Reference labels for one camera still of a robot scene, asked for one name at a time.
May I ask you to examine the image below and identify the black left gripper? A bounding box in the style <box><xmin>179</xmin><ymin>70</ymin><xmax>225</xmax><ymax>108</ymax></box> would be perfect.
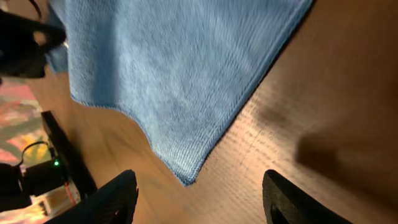
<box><xmin>1</xmin><ymin>11</ymin><xmax>66</xmax><ymax>78</ymax></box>

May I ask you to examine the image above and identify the blue microfiber cloth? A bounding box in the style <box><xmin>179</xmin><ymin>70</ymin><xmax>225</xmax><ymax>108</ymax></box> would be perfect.
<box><xmin>47</xmin><ymin>0</ymin><xmax>312</xmax><ymax>185</ymax></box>

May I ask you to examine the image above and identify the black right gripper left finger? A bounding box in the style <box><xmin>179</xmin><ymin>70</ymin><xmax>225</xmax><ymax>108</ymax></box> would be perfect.
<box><xmin>46</xmin><ymin>170</ymin><xmax>139</xmax><ymax>224</ymax></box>

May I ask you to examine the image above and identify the right black cable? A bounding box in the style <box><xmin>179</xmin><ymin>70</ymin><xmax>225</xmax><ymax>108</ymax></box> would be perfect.
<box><xmin>15</xmin><ymin>140</ymin><xmax>58</xmax><ymax>167</ymax></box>

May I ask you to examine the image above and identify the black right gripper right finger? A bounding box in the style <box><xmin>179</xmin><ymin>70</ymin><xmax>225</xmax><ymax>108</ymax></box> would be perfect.
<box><xmin>262</xmin><ymin>169</ymin><xmax>351</xmax><ymax>224</ymax></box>

